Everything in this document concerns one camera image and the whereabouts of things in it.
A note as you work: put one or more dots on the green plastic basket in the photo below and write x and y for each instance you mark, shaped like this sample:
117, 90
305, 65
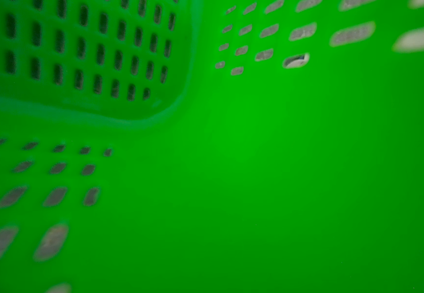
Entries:
211, 146

